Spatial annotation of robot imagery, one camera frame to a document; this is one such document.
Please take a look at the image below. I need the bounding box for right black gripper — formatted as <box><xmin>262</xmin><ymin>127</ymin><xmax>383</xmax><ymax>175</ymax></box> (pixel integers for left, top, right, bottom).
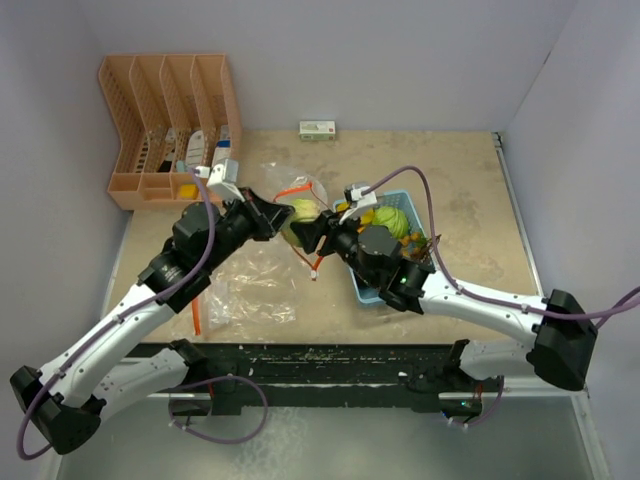
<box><xmin>293</xmin><ymin>206</ymin><xmax>379</xmax><ymax>286</ymax></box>

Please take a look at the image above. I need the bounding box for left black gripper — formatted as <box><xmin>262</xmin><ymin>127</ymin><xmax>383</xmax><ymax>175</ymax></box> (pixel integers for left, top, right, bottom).
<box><xmin>201</xmin><ymin>186</ymin><xmax>294</xmax><ymax>272</ymax></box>

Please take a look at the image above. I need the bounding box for green cabbage front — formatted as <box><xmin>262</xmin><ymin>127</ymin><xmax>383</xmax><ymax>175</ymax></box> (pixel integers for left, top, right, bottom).
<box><xmin>281</xmin><ymin>198</ymin><xmax>321</xmax><ymax>248</ymax></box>

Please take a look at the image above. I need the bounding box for green cabbage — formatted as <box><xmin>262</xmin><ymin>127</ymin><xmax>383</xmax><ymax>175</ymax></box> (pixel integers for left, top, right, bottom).
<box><xmin>281</xmin><ymin>198</ymin><xmax>321</xmax><ymax>248</ymax></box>
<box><xmin>371</xmin><ymin>206</ymin><xmax>409</xmax><ymax>239</ymax></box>

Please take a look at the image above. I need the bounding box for clear orange zip bag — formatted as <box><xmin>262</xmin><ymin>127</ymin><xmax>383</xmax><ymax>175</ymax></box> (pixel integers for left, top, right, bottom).
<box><xmin>261</xmin><ymin>162</ymin><xmax>329</xmax><ymax>281</ymax></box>

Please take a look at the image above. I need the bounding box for green cabbage back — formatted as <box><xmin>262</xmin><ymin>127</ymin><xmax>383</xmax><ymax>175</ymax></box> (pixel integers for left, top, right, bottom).
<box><xmin>371</xmin><ymin>206</ymin><xmax>409</xmax><ymax>239</ymax></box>

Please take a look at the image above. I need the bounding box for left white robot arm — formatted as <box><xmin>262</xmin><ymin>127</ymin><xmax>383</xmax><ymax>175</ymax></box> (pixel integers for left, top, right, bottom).
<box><xmin>10</xmin><ymin>188</ymin><xmax>294</xmax><ymax>461</ymax></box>

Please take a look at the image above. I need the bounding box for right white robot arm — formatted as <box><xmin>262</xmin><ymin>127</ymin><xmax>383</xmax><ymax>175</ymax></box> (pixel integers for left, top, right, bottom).
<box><xmin>291</xmin><ymin>211</ymin><xmax>598</xmax><ymax>391</ymax></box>

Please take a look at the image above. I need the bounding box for yellow starfruit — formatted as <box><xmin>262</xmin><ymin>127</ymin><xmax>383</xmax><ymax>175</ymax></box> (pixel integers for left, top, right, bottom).
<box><xmin>335</xmin><ymin>201</ymin><xmax>377</xmax><ymax>231</ymax></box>

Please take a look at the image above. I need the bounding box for white blue box in organizer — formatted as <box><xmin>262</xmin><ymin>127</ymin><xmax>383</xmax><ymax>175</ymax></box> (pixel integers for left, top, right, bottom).
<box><xmin>211</xmin><ymin>125</ymin><xmax>232</xmax><ymax>165</ymax></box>

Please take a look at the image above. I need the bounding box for yellow block in organizer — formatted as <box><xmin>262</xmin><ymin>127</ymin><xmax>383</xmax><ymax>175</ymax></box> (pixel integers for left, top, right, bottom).
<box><xmin>177</xmin><ymin>184</ymin><xmax>199</xmax><ymax>200</ymax></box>

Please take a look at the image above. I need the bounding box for blue plastic basket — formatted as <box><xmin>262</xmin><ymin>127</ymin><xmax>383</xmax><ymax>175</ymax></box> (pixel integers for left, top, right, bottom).
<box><xmin>336</xmin><ymin>190</ymin><xmax>435</xmax><ymax>312</ymax></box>

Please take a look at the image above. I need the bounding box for green white small box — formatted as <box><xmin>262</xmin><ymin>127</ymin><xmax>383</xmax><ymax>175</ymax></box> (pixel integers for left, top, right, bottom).
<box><xmin>299</xmin><ymin>120</ymin><xmax>336</xmax><ymax>142</ymax></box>

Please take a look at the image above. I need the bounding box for brown longan bunch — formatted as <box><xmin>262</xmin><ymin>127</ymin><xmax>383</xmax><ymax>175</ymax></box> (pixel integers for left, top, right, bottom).
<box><xmin>400</xmin><ymin>231</ymin><xmax>441</xmax><ymax>263</ymax></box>

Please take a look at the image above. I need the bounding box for white tube in organizer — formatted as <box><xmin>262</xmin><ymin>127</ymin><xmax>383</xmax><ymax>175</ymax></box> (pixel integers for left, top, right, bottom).
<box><xmin>184</xmin><ymin>130</ymin><xmax>206</xmax><ymax>170</ymax></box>

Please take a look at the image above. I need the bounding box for pink desk organizer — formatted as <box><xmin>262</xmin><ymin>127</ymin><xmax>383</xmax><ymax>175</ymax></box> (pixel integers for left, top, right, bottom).
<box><xmin>98</xmin><ymin>53</ymin><xmax>243</xmax><ymax>211</ymax></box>

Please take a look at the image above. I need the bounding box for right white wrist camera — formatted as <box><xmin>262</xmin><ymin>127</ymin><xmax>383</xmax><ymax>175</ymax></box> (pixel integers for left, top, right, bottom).
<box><xmin>339</xmin><ymin>183</ymin><xmax>378</xmax><ymax>224</ymax></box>

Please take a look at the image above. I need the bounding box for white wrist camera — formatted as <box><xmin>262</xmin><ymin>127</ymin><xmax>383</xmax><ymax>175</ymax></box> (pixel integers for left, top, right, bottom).
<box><xmin>195</xmin><ymin>158</ymin><xmax>242</xmax><ymax>201</ymax></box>
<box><xmin>339</xmin><ymin>183</ymin><xmax>378</xmax><ymax>224</ymax></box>

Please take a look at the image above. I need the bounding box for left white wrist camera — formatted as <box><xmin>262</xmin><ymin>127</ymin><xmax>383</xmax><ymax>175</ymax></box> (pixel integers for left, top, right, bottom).
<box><xmin>195</xmin><ymin>158</ymin><xmax>242</xmax><ymax>201</ymax></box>

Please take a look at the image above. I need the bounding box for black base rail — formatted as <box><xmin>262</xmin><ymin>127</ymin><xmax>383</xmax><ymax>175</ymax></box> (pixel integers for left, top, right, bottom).
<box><xmin>119</xmin><ymin>342</ymin><xmax>506</xmax><ymax>416</ymax></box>

